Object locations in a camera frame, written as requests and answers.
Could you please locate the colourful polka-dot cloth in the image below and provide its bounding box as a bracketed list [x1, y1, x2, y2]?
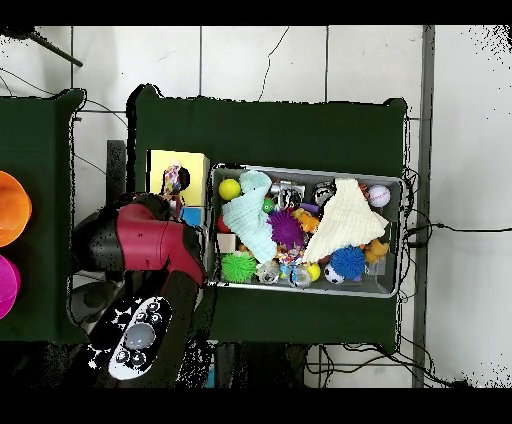
[162, 162, 184, 197]

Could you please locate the wooden box with three holes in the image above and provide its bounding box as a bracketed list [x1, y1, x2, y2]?
[145, 149, 211, 229]

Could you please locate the shallow silver mesh bin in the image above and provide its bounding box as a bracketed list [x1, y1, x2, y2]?
[202, 162, 404, 299]

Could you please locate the mint green knitted cloth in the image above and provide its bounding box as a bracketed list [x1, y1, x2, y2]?
[221, 170, 279, 265]

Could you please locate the purple spiky rubber ball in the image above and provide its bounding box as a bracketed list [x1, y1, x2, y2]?
[266, 208, 306, 250]

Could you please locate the yellow plastic ball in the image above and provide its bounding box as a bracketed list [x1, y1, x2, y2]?
[218, 178, 242, 202]

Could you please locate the small wooden cube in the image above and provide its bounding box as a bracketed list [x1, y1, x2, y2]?
[216, 233, 238, 254]

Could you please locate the green spiky ball with eyes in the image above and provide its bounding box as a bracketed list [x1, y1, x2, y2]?
[219, 250, 258, 283]

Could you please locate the cream knitted cloth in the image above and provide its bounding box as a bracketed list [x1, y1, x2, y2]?
[302, 177, 390, 264]

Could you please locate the small soccer ball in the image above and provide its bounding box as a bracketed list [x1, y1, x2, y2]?
[322, 263, 346, 285]

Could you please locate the blue spiky rubber ball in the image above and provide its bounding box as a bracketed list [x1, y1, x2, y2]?
[330, 244, 367, 280]

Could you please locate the white baseball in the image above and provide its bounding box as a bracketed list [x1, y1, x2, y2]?
[366, 184, 392, 208]

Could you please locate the black metal stand bar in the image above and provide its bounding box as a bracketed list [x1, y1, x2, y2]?
[105, 139, 127, 201]

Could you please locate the dark green side table cloth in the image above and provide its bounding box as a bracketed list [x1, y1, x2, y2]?
[0, 89, 91, 345]

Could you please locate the orange bowl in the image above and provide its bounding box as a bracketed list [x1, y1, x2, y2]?
[0, 170, 33, 248]

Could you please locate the black tripod leg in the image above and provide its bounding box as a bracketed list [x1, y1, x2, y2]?
[0, 25, 84, 68]

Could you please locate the magenta bowl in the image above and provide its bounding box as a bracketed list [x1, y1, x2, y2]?
[0, 253, 22, 321]

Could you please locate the black power cable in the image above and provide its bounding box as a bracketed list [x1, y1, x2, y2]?
[403, 222, 512, 247]

